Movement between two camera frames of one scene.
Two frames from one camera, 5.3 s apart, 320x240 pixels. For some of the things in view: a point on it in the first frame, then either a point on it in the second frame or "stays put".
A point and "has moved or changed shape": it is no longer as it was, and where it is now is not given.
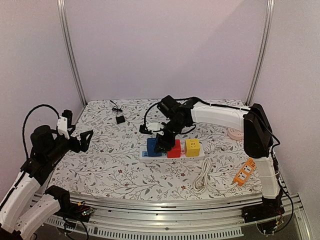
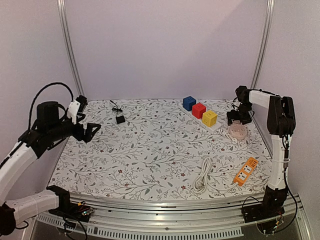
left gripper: x=76 y=147 -> x=88 y=135
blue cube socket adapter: x=151 y=143 has moved or changed shape
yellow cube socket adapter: x=192 y=147 has moved or changed shape
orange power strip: x=246 y=171 stays put
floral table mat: x=119 y=162 stays put
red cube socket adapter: x=175 y=151 has moved or changed shape
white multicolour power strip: x=144 y=158 -> x=212 y=129
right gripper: x=166 y=136 -> x=239 y=114
